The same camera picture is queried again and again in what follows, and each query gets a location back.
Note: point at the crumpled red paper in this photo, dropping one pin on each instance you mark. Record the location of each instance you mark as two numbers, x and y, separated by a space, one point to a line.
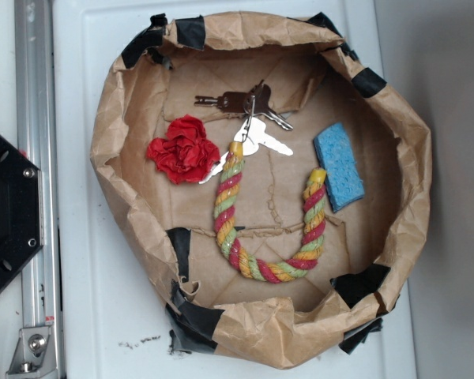
186 155

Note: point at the silver key pointing right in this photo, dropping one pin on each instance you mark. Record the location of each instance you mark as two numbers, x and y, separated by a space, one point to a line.
257 102

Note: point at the dark silver key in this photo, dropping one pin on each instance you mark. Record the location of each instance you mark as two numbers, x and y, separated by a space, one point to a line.
229 102

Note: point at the blue sponge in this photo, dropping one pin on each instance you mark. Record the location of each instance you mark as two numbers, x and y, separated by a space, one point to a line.
334 151

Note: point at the brown paper bag bin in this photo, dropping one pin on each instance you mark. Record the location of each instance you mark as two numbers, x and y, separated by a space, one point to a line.
254 263

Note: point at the white plastic tray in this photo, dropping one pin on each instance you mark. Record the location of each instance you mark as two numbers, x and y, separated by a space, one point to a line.
115 326

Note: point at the silver key under rope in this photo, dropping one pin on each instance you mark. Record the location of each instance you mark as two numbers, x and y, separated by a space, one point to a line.
216 169

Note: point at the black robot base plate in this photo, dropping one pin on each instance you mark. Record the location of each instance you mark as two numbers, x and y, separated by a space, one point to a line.
20 222

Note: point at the metal corner bracket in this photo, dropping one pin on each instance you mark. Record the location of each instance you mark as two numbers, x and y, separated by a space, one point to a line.
34 356

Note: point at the aluminium extrusion rail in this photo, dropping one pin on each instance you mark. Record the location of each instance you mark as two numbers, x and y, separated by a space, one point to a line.
41 277

